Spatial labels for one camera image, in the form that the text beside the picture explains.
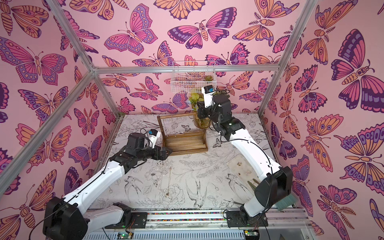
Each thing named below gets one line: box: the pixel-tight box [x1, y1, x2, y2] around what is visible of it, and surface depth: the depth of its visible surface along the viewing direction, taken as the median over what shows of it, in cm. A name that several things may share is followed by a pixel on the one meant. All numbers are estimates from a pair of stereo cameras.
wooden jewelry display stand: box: [157, 112, 208, 156], surface depth 106 cm
